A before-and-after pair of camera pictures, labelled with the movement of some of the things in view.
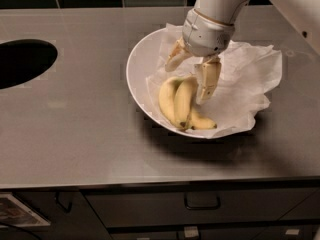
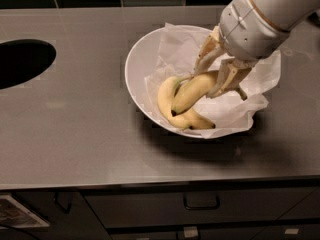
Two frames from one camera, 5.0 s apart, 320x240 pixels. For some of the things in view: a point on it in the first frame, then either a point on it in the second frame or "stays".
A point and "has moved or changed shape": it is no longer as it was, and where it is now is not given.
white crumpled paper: [246, 73] stays
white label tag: [191, 231] stays
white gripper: [206, 34] → [250, 32]
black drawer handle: [202, 200] stays
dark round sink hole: [24, 59] stays
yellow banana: [184, 100] has moved or changed shape
